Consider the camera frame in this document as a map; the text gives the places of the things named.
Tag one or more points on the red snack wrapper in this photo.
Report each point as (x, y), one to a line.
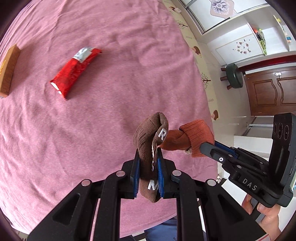
(71, 71)

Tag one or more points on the white wardrobe with shelves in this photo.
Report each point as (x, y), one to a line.
(239, 31)

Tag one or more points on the brown knit sock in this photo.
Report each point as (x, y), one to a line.
(149, 135)

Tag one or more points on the orange knit sock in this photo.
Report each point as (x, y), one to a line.
(189, 138)

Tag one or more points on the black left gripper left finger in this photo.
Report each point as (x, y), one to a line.
(91, 211)

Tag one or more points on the pink bed sheet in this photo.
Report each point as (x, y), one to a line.
(49, 144)

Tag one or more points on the gold cardboard box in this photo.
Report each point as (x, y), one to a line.
(7, 69)

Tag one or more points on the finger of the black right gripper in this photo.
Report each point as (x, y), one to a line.
(217, 151)

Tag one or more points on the dark green round stool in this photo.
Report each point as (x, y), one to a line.
(234, 76)

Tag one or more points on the person's blue trousers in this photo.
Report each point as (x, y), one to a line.
(166, 231)

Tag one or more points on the person's right hand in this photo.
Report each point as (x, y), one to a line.
(270, 223)

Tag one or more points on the brown wooden door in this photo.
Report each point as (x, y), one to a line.
(272, 92)

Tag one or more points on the cartoon patterned floor mat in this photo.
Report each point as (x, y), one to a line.
(200, 62)

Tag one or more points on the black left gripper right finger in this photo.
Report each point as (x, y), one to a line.
(205, 211)

